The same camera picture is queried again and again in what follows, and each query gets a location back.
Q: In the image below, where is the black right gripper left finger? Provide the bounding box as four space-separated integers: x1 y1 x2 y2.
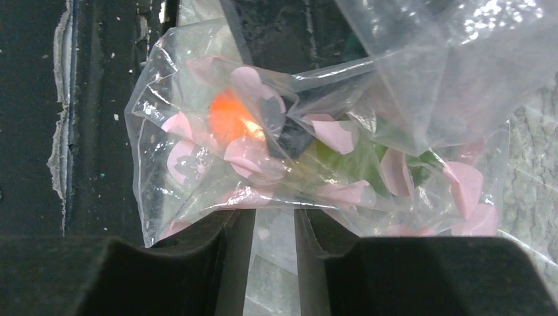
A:
1 209 255 315

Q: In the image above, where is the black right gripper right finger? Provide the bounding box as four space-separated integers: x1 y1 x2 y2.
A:
294 209 557 315

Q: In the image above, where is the fake orange green mango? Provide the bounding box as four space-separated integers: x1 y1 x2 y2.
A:
209 89 389 196

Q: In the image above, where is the clear zip top bag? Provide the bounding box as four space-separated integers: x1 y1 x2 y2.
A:
126 1 557 246

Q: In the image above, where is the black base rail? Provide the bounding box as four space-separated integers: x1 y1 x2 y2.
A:
0 0 371 248

